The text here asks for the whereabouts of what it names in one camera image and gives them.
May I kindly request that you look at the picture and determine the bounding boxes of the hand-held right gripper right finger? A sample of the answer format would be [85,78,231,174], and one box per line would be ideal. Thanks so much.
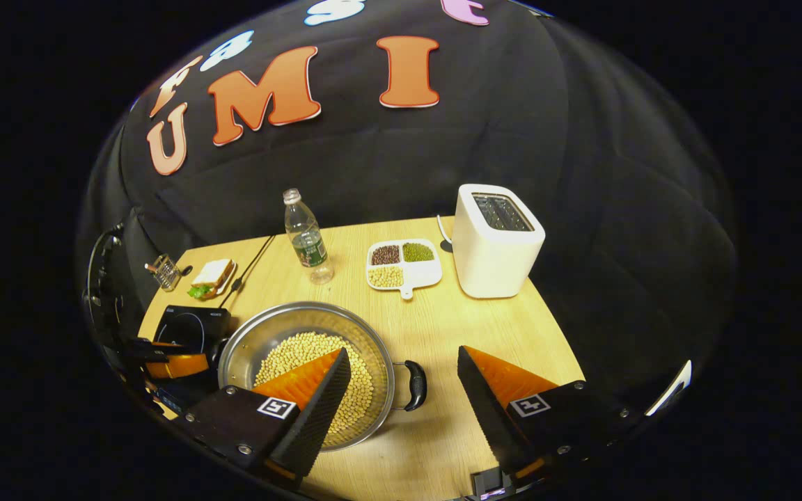
[457,345,624,488]

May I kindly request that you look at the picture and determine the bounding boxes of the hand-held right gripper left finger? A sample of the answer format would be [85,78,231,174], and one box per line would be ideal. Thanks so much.
[178,348,353,488]

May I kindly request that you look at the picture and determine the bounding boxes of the black induction cooktop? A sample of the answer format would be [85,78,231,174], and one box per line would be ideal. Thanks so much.
[154,305,233,356]

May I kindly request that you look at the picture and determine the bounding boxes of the soybeans pile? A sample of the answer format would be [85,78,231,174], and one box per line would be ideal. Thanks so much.
[253,331,375,436]

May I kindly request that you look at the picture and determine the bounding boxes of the steel pot with black handle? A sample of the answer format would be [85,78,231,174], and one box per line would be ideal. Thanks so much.
[218,301,428,453]

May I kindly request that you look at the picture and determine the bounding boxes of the sandwich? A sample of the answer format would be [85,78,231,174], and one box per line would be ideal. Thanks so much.
[189,259,235,300]

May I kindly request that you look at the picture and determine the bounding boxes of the white toaster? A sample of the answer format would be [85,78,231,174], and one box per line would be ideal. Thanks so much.
[452,184,547,300]

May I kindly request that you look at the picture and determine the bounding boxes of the yellow beans in dish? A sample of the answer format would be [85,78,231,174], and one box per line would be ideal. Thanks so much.
[369,266,404,289]

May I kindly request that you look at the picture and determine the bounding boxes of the white divided dish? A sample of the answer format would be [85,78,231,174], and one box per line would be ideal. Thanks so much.
[365,239,443,301]

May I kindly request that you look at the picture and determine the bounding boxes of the clear plastic water bottle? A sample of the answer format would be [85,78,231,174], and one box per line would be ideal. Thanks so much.
[283,188,336,286]

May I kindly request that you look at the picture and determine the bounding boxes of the wire utensil holder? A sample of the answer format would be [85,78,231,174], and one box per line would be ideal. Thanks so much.
[150,254,182,292]

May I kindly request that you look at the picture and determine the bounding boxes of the black cable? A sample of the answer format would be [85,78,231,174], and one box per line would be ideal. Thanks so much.
[219,235,278,310]

